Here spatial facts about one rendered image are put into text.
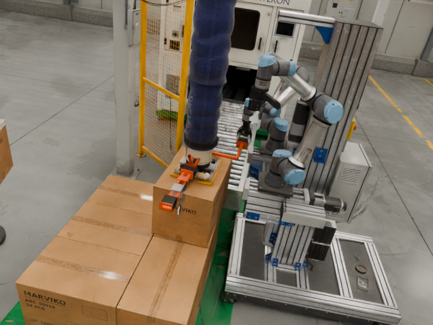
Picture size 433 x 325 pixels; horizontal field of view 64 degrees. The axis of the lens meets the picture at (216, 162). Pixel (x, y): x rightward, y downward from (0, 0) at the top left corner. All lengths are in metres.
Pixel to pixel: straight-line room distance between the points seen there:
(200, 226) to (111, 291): 0.66
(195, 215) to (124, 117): 1.75
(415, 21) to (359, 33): 9.93
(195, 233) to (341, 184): 1.02
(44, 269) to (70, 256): 0.16
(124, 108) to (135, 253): 1.75
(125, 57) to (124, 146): 0.96
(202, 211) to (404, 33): 10.41
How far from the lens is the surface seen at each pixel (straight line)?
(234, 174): 3.29
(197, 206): 2.23
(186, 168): 2.18
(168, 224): 2.40
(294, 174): 2.04
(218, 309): 2.81
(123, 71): 3.55
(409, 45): 12.15
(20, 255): 3.29
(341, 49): 2.15
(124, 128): 3.77
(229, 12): 2.02
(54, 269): 2.35
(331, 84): 2.19
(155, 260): 2.33
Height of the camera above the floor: 2.23
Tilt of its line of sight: 30 degrees down
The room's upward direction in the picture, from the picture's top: 8 degrees clockwise
